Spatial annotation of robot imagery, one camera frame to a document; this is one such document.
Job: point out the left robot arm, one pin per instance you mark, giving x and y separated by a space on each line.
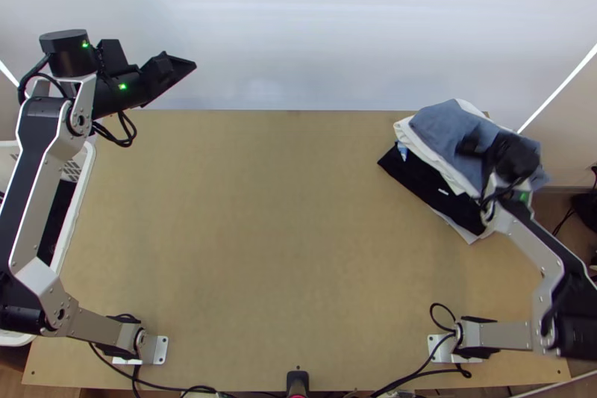
56 136

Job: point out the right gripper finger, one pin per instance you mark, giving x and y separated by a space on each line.
475 145

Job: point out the white laundry basket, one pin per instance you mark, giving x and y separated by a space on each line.
86 157

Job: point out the white light strip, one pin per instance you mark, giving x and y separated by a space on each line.
557 90
9 75

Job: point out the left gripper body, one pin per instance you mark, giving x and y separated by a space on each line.
144 87

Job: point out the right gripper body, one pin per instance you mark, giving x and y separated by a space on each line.
515 155

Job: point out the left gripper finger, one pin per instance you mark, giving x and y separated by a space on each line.
175 71

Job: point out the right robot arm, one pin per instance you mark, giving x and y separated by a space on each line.
503 335

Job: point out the blue-grey t-shirt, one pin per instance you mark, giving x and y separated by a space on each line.
443 132

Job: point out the pile of folded clothes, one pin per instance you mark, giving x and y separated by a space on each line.
419 174

